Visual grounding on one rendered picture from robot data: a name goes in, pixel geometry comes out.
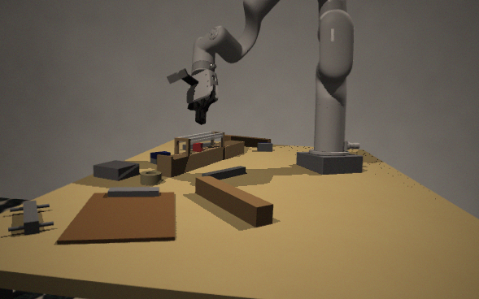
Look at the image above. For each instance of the brown wooden beam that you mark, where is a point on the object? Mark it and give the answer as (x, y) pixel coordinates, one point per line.
(247, 207)

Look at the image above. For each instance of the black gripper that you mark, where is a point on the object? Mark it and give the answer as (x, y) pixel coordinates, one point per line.
(205, 92)

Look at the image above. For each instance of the brown clipboard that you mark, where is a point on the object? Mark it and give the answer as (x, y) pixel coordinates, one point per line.
(123, 214)

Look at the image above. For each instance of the olive-brown tape roll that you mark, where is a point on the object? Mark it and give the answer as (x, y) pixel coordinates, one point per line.
(151, 177)

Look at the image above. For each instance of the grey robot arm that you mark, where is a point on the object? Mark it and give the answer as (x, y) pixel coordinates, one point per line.
(335, 64)

